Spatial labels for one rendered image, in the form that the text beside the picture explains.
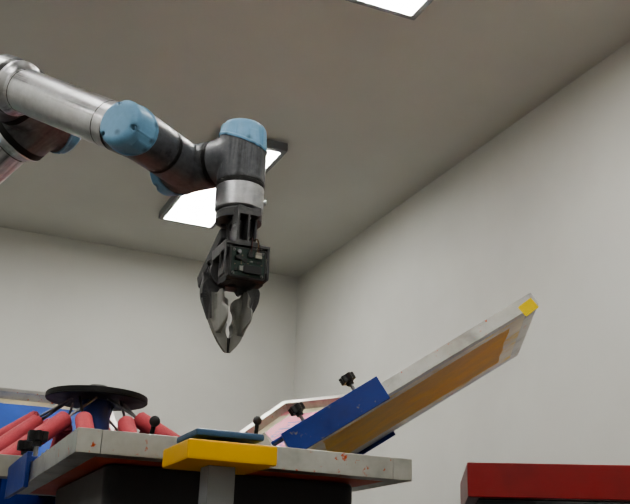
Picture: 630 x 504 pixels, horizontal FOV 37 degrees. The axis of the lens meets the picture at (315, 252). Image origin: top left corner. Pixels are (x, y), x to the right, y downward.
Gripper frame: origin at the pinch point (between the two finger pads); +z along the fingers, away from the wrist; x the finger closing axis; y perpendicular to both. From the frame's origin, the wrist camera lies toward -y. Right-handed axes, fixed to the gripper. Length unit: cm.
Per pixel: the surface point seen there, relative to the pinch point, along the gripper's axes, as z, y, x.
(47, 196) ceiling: -190, -422, 17
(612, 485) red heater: 5, -68, 129
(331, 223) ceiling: -190, -379, 189
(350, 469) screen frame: 14.0, -17.2, 29.2
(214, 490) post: 21.2, 2.0, -0.9
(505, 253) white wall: -125, -226, 212
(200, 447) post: 16.2, 6.5, -4.7
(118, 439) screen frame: 12.6, -17.2, -10.8
